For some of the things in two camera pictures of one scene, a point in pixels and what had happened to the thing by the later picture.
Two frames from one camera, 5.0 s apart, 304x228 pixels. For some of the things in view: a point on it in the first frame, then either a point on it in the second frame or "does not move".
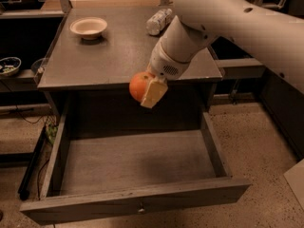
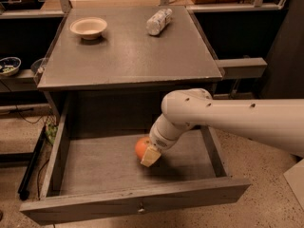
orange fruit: (139, 84) to (142, 146)
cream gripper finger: (156, 90) to (150, 156)
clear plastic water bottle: (158, 21) does not move
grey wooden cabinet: (96, 52) does not move
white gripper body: (165, 65) to (159, 139)
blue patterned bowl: (9, 66) does not move
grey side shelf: (241, 67) does not move
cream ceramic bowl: (88, 28) does not move
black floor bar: (24, 191) does not move
